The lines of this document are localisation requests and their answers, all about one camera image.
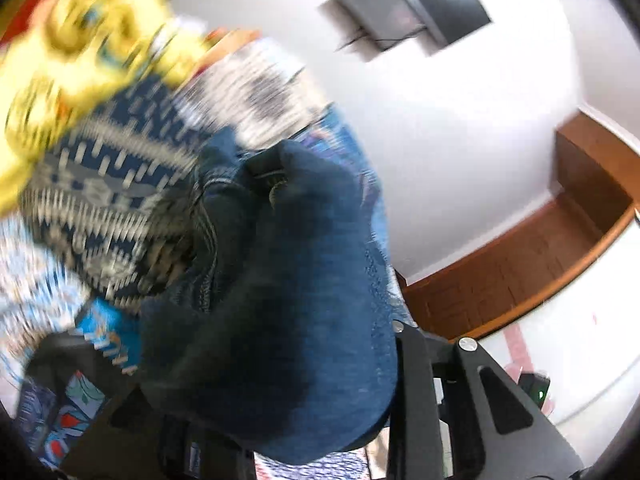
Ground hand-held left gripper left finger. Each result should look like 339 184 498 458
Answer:
25 332 257 480

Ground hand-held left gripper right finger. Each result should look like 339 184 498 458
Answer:
389 320 587 480

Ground blue denim jacket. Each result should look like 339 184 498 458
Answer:
137 127 401 466

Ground white wardrobe door pink hearts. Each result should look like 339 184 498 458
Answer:
475 230 640 428

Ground wooden overhead cabinet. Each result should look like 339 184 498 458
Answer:
554 110 640 237

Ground blue patchwork blanket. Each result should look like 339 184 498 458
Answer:
0 30 416 480

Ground yellow patterned blanket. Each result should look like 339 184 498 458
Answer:
0 0 213 217

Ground red cloth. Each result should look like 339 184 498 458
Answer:
0 0 68 48

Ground black wall television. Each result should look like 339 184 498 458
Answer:
370 0 493 52

